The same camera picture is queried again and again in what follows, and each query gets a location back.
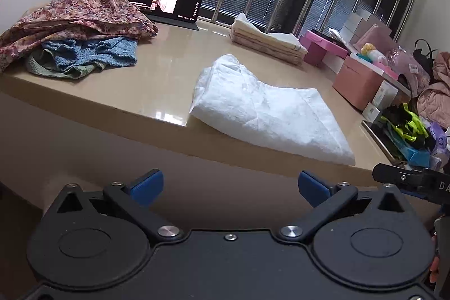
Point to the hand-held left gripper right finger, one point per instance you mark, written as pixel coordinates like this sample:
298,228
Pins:
311,188

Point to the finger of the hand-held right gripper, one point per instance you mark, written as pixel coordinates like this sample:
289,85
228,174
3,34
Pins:
393,175

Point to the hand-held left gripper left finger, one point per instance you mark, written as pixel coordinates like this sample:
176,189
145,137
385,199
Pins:
149,187

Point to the white garment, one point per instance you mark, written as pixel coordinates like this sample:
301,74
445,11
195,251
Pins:
274,113

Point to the stack of folded beige clothes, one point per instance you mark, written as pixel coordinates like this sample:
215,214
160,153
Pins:
267,50

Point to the person's right hand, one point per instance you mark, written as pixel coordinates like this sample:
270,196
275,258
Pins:
434,270

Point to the blue packet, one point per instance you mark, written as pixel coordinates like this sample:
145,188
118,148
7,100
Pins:
418,156

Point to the purple plastic bag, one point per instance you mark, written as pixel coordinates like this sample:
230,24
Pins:
438,142

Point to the neon yellow black garment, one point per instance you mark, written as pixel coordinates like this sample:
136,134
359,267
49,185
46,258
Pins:
404,126

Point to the small white carton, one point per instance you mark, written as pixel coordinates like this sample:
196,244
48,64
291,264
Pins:
372,112

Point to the pink puffer jacket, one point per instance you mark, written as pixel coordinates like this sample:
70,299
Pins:
437,99

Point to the salmon pink storage box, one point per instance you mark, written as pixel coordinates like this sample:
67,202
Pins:
355,85

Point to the pink plastic wrapped garment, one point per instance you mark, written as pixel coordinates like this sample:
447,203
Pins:
409,69

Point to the black handbag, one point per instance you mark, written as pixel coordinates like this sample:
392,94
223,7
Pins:
423,55

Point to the yellow plush toy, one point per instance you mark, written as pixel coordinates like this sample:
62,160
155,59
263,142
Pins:
371,52

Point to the blue knit garment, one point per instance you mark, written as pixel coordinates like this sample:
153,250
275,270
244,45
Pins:
116,54

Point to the pale pink bag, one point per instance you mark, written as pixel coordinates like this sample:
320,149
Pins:
374,38

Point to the magenta flat box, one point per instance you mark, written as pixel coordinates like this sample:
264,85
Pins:
321,45

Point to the stack of white boxes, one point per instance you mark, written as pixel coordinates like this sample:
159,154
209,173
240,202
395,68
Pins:
357,24

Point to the green knit garment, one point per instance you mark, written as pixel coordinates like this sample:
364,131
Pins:
38,67

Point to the floral print garment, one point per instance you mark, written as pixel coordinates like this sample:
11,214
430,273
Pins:
70,15

